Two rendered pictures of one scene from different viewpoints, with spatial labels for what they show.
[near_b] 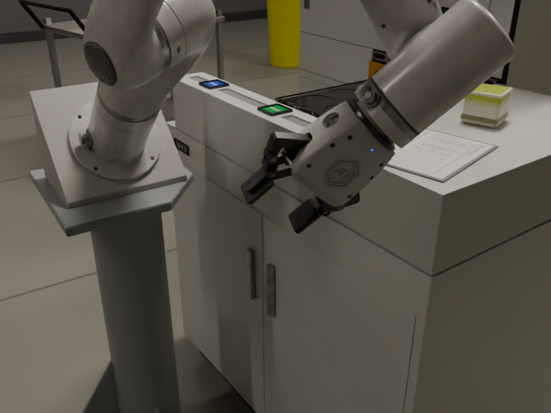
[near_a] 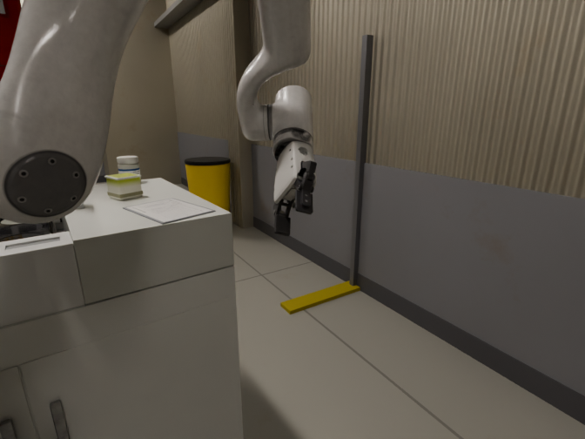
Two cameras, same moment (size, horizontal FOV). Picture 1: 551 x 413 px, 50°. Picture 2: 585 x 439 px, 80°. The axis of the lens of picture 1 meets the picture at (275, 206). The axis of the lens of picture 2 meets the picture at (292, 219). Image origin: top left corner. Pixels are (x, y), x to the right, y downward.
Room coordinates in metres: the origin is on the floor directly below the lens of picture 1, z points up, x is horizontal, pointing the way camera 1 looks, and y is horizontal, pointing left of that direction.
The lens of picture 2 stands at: (0.64, 0.61, 1.21)
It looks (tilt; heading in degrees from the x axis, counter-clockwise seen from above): 17 degrees down; 270
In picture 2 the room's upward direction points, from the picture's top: straight up
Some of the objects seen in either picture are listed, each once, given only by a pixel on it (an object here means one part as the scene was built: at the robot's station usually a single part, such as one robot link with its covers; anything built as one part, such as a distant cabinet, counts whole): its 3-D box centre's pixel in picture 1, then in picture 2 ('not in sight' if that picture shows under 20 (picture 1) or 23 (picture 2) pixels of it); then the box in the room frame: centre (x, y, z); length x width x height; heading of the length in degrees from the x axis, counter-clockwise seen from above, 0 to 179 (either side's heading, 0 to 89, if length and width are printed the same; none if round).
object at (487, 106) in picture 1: (485, 105); (124, 185); (1.15, -0.42, 1.00); 0.07 x 0.07 x 0.07; 54
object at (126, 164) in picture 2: not in sight; (129, 170); (1.23, -0.65, 1.01); 0.07 x 0.07 x 0.10
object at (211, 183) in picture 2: not in sight; (210, 193); (1.53, -3.07, 0.37); 0.48 x 0.47 x 0.75; 122
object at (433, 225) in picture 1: (472, 159); (134, 221); (1.12, -0.40, 0.89); 0.62 x 0.35 x 0.14; 126
